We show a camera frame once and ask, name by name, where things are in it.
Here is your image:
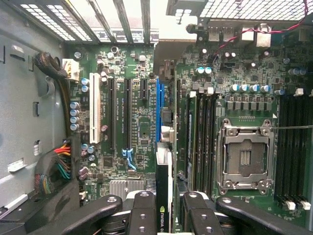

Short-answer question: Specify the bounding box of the red black twisted wire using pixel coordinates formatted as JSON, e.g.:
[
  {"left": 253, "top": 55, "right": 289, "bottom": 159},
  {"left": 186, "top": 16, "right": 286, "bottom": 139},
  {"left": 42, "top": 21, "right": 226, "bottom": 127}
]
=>
[{"left": 212, "top": 0, "right": 313, "bottom": 59}]

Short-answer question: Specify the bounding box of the blue expansion slot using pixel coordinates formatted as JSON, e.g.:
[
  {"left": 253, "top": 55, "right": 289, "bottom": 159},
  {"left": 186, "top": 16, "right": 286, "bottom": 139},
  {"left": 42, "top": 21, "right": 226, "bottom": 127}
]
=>
[{"left": 156, "top": 77, "right": 165, "bottom": 142}]

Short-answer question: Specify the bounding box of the multicolour power wire bundle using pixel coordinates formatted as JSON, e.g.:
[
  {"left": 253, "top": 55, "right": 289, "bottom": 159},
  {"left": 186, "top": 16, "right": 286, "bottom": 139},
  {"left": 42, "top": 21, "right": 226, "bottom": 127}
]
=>
[{"left": 34, "top": 137, "right": 81, "bottom": 195}]

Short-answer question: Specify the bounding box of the black open PC case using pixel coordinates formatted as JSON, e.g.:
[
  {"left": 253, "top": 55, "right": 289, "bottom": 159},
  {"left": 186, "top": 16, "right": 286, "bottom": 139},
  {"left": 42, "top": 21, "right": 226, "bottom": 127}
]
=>
[{"left": 0, "top": 0, "right": 313, "bottom": 235}]

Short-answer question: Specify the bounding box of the silver chipset heatsink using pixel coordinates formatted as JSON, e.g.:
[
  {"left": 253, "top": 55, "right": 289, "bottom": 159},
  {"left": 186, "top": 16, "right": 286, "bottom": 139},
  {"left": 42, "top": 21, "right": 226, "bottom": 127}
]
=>
[{"left": 109, "top": 180, "right": 147, "bottom": 199}]

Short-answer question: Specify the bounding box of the white expansion slot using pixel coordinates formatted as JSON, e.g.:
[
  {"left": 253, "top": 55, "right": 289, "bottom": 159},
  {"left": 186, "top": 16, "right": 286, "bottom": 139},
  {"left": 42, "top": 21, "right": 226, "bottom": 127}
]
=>
[{"left": 89, "top": 72, "right": 101, "bottom": 144}]

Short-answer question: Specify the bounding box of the CPU socket locking lever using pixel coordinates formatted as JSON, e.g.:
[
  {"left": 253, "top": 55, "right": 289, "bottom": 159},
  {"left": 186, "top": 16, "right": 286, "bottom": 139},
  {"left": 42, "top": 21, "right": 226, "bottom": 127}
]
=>
[{"left": 268, "top": 124, "right": 313, "bottom": 131}]

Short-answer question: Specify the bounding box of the metal CPU socket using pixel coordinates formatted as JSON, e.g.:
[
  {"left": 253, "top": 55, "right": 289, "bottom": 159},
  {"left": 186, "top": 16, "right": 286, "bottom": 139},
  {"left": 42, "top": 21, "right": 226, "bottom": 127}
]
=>
[{"left": 216, "top": 118, "right": 276, "bottom": 196}]

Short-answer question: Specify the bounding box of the green motherboard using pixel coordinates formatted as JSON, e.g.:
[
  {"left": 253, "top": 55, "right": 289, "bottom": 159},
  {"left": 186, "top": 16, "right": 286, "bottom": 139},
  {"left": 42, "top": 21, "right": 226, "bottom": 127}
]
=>
[{"left": 62, "top": 21, "right": 313, "bottom": 222}]

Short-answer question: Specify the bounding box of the short black expansion slot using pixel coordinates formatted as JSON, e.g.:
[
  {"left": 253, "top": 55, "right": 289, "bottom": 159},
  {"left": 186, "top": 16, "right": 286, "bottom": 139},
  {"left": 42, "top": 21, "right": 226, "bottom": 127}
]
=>
[{"left": 140, "top": 79, "right": 149, "bottom": 100}]

